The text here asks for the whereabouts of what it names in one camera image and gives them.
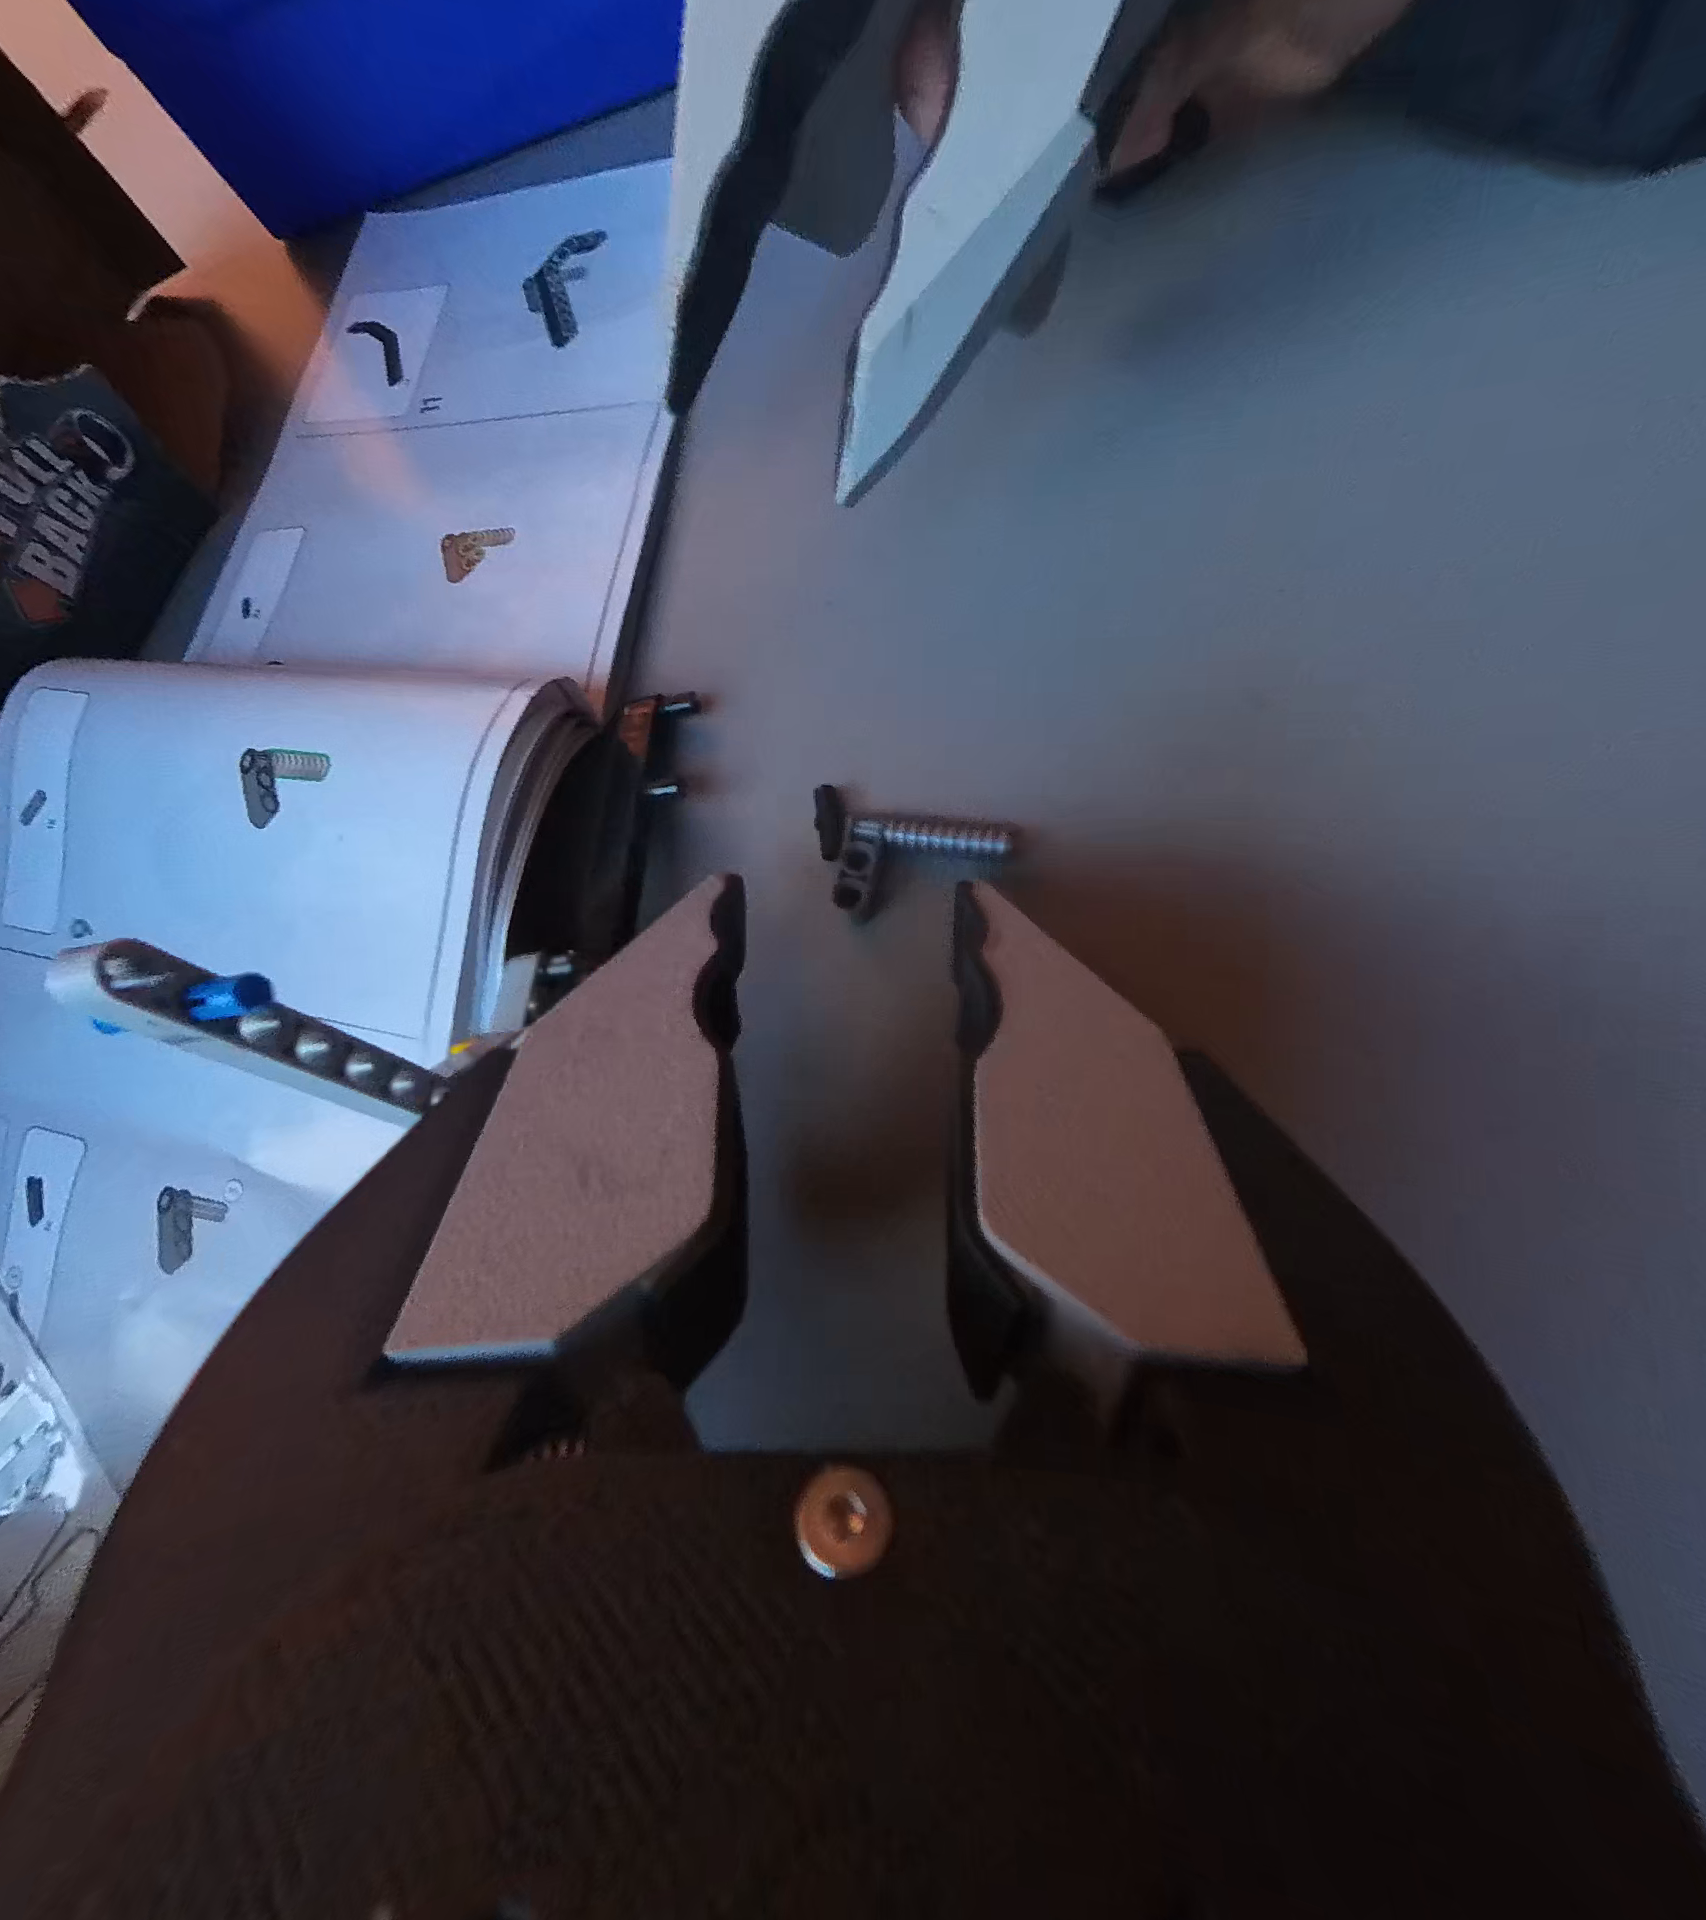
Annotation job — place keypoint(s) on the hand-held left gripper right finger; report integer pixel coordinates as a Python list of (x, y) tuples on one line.
[(1117, 1184)]

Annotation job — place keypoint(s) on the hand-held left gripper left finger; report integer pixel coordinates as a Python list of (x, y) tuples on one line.
[(576, 1170)]

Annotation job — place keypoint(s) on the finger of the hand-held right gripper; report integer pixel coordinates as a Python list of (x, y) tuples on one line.
[(973, 254), (823, 134)]

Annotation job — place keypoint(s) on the grey lego connector with spring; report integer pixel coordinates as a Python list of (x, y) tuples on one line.
[(869, 862)]

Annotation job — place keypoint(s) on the person's right forearm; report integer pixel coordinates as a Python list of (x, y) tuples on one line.
[(1589, 74)]

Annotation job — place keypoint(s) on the grey lego beam blue pin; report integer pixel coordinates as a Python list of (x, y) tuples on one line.
[(192, 1021)]

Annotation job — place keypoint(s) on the black lego piece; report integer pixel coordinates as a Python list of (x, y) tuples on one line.
[(651, 751)]

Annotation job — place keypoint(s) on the open lego instruction booklet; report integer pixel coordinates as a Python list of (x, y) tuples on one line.
[(462, 465)]

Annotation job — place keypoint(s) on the dark printed lego box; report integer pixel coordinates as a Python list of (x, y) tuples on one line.
[(29, 510)]

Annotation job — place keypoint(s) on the person's right hand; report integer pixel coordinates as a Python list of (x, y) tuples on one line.
[(1242, 53)]

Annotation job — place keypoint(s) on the blue plastic bin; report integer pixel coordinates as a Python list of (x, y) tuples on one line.
[(388, 105)]

